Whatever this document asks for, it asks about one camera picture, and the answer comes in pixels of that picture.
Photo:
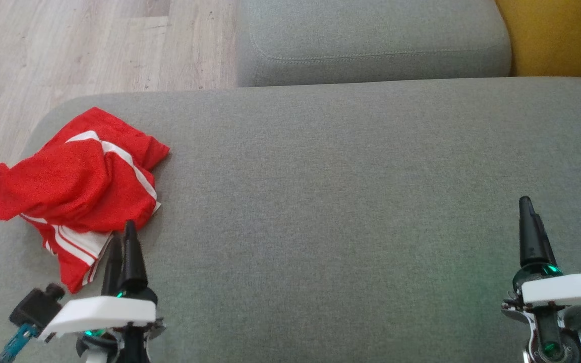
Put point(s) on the yellow cushion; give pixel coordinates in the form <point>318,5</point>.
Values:
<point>563,35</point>

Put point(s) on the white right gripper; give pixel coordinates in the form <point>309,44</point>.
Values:
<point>573,290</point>

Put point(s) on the red Bulls basketball jersey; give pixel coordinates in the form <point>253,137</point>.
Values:
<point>76,262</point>

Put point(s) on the large grey sofa seat cushion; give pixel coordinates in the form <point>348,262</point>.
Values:
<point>321,201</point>

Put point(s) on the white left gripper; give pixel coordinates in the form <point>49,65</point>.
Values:
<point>104,315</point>

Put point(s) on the red shorts white stripe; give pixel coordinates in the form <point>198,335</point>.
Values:
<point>68,186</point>

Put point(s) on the small grey sofa cushion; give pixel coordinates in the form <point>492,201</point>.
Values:
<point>371,40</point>

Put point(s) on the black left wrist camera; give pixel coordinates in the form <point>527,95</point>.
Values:
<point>36,307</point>

